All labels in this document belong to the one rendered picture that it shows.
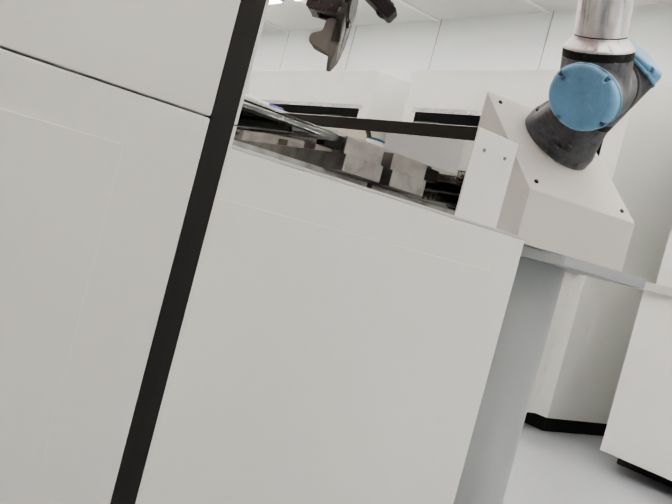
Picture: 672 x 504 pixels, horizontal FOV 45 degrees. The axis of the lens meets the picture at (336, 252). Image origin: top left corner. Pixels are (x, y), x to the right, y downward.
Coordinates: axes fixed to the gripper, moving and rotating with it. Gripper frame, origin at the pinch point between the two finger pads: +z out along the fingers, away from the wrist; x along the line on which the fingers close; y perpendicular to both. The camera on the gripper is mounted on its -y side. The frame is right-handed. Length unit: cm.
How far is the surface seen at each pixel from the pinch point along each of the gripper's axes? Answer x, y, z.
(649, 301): -244, -125, 25
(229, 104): 85, -10, 21
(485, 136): 26.5, -30.2, 10.0
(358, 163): 20.1, -12.0, 18.0
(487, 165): 25.1, -31.6, 13.9
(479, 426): -5, -44, 58
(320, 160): 17.7, -5.5, 18.9
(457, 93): -390, -7, -76
